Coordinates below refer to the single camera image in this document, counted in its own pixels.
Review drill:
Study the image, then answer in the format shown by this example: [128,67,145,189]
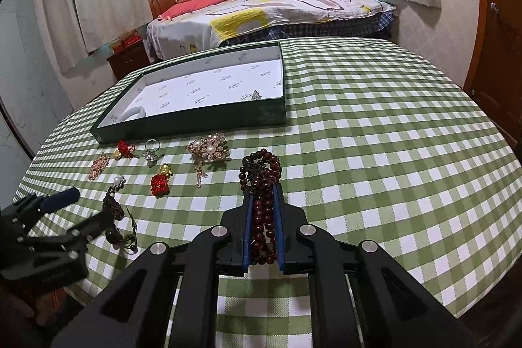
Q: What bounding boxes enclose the gold pearl brooch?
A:
[185,133,232,189]

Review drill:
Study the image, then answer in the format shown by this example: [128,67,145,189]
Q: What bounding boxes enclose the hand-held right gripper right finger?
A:
[271,183,478,348]

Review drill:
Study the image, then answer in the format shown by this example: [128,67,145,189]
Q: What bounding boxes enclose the blue plaid bed sheet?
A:
[220,11,397,47]

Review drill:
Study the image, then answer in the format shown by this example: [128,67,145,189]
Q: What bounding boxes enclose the green checked tablecloth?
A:
[12,36,516,320]

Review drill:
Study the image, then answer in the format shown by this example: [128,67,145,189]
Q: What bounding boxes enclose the dark wooden nightstand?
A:
[107,42,153,82]

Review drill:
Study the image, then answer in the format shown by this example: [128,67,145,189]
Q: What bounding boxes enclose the red knot gold charm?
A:
[112,140,139,161]

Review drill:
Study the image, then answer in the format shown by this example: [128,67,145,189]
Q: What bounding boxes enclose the red tassel gold charm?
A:
[150,163,174,197]

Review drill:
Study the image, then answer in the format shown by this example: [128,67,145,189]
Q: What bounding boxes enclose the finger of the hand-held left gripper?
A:
[10,187,81,228]
[24,209,112,251]

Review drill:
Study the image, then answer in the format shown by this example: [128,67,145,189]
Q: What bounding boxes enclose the green shallow box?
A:
[89,41,288,146]

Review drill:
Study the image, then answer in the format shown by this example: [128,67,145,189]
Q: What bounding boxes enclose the dark red bead bracelet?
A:
[238,148,284,267]

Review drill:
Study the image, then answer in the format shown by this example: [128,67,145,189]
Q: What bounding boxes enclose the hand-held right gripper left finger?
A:
[51,185,255,348]

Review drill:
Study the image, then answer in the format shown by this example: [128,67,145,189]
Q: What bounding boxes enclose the brown wooden door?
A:
[463,0,522,153]

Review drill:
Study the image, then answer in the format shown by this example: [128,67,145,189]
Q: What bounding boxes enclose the bed with patterned cover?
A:
[146,0,397,61]

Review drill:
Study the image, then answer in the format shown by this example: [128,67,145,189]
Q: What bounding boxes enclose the white jade bangle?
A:
[118,107,147,123]

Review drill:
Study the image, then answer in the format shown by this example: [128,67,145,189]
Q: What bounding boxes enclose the red pillow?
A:
[157,0,243,21]

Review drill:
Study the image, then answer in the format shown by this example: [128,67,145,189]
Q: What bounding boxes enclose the dark braided bead pendant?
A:
[102,174,139,255]

